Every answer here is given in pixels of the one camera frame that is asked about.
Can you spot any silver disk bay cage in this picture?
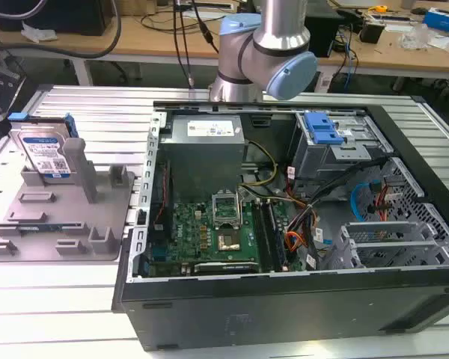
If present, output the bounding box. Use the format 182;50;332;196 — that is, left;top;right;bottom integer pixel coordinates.
287;111;394;188

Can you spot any hard disk in blue carrier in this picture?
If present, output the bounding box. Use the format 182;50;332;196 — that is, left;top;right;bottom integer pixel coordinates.
7;112;79;180

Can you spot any metal socket cover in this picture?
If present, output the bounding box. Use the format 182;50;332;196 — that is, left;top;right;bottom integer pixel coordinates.
211;190;242;230

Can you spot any grey power supply unit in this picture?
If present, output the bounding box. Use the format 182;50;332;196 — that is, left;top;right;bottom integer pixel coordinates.
158;114;250;205

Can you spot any green motherboard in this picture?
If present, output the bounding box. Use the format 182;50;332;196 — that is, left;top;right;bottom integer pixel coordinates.
146;200;304;276

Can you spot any CPU socket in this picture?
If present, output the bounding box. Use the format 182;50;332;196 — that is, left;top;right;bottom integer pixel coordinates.
213;230;245;254

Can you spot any black RAM slot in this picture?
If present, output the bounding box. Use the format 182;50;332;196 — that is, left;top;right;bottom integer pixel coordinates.
262;200;290;272
249;200;276;273

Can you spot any black graphics card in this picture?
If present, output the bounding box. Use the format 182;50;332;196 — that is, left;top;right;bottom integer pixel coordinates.
192;261;261;276

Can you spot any blue drive bay latch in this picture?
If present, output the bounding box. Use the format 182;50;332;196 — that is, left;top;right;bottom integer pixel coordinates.
303;111;345;147

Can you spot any black open PC case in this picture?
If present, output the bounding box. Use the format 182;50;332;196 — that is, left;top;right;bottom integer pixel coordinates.
111;94;449;352

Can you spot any wooden desk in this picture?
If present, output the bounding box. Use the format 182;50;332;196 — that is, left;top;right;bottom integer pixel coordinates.
0;0;449;82

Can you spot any grey parts rack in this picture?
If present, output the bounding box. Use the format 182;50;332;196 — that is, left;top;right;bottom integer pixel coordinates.
0;137;137;264

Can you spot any black computer tower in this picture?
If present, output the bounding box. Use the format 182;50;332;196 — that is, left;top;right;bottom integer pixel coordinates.
305;0;346;59

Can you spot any RAM stick in rack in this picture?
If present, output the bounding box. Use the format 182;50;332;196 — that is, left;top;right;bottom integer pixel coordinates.
17;223;67;232

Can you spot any black equipment box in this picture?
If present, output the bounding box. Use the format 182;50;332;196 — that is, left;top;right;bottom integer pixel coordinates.
0;0;115;37

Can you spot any clear plastic bag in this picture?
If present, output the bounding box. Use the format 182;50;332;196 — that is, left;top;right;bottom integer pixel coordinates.
397;25;435;50

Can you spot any black machine part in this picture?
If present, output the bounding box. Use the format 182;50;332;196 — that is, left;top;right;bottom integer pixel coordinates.
0;37;31;150

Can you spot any blue cardboard box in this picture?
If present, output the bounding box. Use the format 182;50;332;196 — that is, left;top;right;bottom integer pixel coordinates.
422;7;449;37

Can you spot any yellow black power wire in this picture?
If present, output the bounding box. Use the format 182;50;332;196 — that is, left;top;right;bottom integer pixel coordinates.
239;138;278;188

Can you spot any orange wire bundle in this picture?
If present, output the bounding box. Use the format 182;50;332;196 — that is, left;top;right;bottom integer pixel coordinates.
284;200;321;263

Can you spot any light blue SATA wire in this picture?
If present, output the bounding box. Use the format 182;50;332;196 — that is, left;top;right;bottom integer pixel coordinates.
349;180;382;226

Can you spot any black hanging cable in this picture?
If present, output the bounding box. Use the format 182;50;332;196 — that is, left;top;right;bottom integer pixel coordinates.
171;0;195;90

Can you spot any silver expansion slot bracket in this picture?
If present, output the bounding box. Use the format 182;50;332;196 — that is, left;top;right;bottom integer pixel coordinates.
340;221;420;240
353;240;448;259

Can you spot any blue network cable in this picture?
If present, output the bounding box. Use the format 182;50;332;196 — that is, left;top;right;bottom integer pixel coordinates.
338;22;360;94

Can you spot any thick grey cable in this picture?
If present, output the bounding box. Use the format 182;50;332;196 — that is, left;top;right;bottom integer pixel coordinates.
0;0;121;60

